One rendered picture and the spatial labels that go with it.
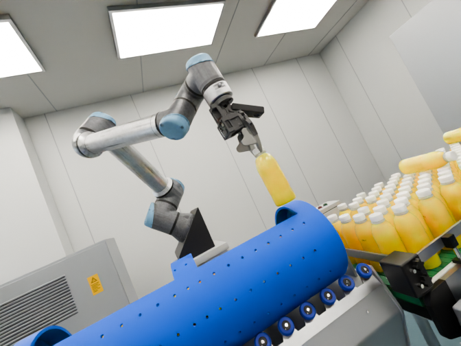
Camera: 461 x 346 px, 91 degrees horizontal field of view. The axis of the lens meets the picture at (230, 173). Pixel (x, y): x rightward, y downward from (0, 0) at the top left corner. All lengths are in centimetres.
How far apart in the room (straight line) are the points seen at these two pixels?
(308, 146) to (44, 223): 419
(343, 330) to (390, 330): 16
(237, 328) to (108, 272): 170
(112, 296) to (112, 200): 159
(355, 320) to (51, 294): 206
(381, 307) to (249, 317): 41
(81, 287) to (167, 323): 171
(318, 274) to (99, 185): 322
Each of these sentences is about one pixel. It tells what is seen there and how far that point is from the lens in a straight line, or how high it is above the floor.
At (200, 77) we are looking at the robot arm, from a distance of 79.
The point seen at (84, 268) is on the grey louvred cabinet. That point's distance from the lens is 229.
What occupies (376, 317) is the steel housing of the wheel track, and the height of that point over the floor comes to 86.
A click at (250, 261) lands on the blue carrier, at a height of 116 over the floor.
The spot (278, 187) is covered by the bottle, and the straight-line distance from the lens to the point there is 71.
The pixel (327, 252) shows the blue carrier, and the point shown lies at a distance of 74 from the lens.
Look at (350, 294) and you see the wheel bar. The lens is 84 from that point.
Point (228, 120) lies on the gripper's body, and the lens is 73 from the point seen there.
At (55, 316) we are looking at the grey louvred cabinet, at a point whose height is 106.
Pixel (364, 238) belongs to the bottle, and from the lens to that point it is 93.
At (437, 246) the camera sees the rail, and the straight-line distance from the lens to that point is 92.
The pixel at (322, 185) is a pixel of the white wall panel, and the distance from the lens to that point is 465.
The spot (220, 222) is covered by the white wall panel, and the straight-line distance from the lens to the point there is 362.
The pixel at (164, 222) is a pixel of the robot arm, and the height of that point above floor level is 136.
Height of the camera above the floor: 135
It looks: 5 degrees up
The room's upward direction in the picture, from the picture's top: 25 degrees counter-clockwise
